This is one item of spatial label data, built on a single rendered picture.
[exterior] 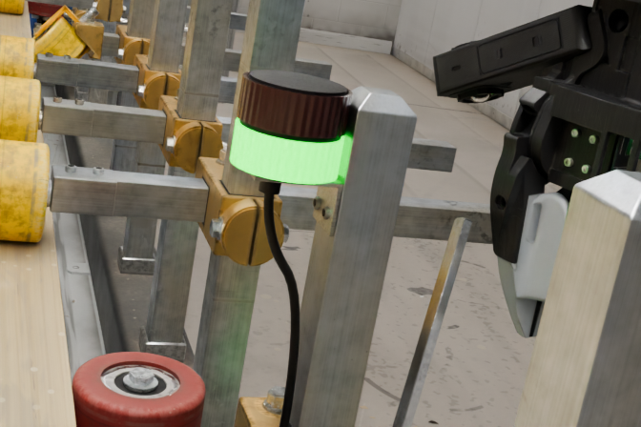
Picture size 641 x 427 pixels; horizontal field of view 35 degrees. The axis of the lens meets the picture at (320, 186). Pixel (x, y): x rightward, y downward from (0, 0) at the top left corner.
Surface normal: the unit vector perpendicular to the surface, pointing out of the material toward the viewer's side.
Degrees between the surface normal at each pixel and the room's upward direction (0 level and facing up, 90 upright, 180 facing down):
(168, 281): 90
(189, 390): 0
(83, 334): 0
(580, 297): 90
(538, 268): 93
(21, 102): 57
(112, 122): 90
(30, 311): 0
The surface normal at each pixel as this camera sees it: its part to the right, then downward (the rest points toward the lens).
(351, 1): 0.20, 0.29
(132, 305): 0.17, -0.95
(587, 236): -0.94, -0.08
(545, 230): -0.80, 0.07
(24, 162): 0.30, -0.59
